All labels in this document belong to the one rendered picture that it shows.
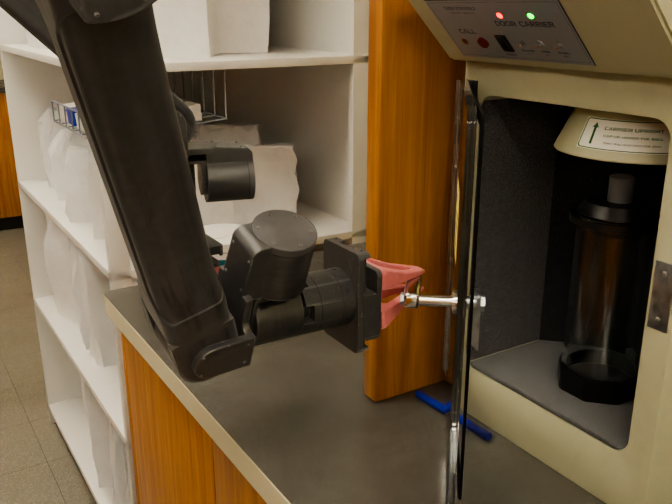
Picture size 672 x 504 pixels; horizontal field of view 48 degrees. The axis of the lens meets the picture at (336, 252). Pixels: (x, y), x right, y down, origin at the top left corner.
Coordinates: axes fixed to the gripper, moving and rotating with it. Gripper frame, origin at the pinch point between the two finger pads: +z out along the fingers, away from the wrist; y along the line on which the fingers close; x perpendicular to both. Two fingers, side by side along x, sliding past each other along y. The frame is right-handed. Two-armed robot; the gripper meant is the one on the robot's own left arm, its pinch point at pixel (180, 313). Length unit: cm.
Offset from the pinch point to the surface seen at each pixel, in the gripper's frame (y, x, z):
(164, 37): 31, 86, -31
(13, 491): -9, 142, 110
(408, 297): 11.3, -32.6, -10.7
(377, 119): 24.3, -8.5, -23.9
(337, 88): 76, 83, -17
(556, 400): 35.5, -31.4, 8.1
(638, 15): 25, -44, -37
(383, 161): 24.9, -9.2, -18.6
